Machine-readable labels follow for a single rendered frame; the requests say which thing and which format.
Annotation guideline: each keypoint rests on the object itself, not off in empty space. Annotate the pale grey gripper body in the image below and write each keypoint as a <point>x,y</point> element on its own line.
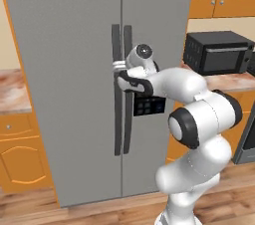
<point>119,65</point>

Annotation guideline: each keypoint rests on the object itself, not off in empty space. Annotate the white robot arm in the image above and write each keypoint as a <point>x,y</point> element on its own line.
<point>199,116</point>

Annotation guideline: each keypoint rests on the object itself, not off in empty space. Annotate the grey freezer door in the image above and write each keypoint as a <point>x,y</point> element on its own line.
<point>66,86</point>

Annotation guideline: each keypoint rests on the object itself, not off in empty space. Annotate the grey fridge door with dispenser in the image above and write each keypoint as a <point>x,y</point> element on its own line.
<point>156,13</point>

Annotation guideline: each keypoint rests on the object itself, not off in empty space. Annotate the orange base cupboard door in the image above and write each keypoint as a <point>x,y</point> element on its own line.
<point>23,166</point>

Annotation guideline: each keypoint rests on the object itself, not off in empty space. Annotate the black microwave oven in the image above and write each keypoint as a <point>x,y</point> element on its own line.
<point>217,54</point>

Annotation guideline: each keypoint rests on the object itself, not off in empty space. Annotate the small silver cupboard knob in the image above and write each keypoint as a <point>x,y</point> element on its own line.
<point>221,2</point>
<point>212,2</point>

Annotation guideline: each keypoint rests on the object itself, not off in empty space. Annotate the orange drawer front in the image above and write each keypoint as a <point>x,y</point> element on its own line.
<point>20,126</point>

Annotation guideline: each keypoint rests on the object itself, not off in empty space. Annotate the small silver drawer knob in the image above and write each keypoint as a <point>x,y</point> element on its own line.
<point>8,126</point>

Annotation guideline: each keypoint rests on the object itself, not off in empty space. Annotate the orange base cupboard run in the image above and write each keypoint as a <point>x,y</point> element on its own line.
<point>244,103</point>

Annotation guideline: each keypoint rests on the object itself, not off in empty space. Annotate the dark small appliance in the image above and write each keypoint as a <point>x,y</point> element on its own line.
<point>251,61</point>

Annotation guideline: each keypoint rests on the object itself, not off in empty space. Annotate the grey oven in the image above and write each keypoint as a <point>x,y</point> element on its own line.
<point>247,142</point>

